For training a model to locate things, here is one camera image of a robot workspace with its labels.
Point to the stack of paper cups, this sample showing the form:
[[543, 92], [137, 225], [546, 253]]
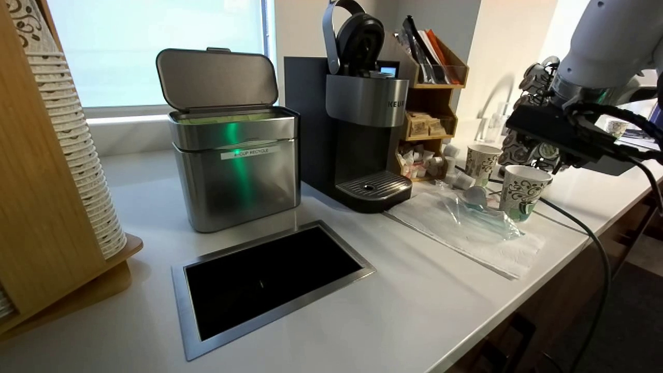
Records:
[[83, 158]]

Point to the black coffee pod carousel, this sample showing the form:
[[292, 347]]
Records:
[[532, 80]]

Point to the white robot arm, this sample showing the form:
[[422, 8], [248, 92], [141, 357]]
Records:
[[608, 42]]

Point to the white faucet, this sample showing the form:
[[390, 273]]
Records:
[[493, 95]]

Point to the small brown box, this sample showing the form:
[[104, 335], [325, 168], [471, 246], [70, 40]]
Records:
[[422, 127]]

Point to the wooden condiment organizer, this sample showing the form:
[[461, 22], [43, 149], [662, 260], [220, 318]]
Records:
[[434, 95]]

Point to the black silver coffee machine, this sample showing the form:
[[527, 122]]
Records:
[[359, 137]]

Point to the steel framed counter chute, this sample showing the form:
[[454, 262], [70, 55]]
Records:
[[269, 276]]

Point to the black packets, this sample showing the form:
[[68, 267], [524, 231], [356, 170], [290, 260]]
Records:
[[417, 52]]

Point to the orange packets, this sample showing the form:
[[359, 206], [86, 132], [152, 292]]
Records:
[[447, 62]]

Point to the wooden counter cabinet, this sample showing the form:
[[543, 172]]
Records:
[[546, 312]]

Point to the small plastic bag with card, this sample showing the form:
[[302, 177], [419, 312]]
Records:
[[477, 216]]

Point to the stainless steel lidded bin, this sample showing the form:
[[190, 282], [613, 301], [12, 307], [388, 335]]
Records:
[[234, 172]]

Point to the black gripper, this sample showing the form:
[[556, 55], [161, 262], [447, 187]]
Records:
[[572, 135]]

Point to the white creamer cup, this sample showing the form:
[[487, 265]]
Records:
[[472, 191]]

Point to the wooden cup dispenser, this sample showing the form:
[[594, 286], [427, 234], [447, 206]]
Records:
[[33, 208]]

